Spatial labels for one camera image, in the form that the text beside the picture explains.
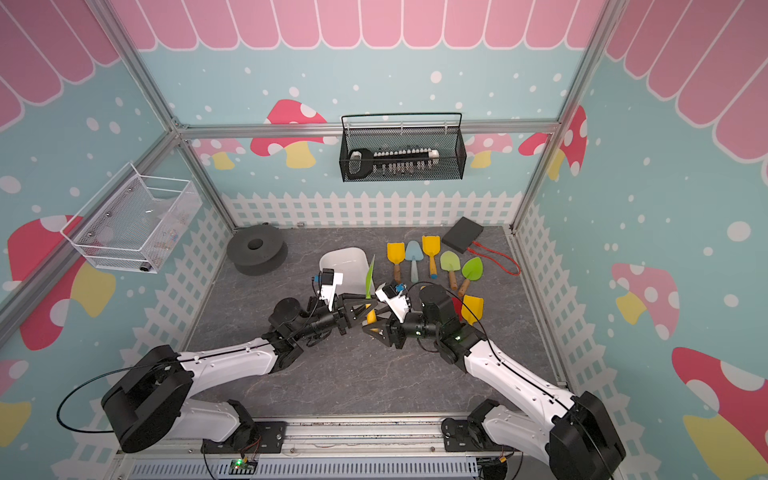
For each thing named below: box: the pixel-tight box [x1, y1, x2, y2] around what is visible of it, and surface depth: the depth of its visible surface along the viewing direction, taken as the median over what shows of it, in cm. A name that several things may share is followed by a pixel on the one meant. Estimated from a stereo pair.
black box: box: [442, 216, 484, 254], surface depth 122 cm
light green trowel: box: [440, 250, 461, 291], surface depth 111 cm
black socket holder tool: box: [348, 148, 440, 180], surface depth 91 cm
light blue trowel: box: [406, 240, 424, 283], surface depth 114 cm
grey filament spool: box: [227, 225, 288, 276], surface depth 108 cm
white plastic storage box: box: [319, 247, 370, 297], surface depth 108 cm
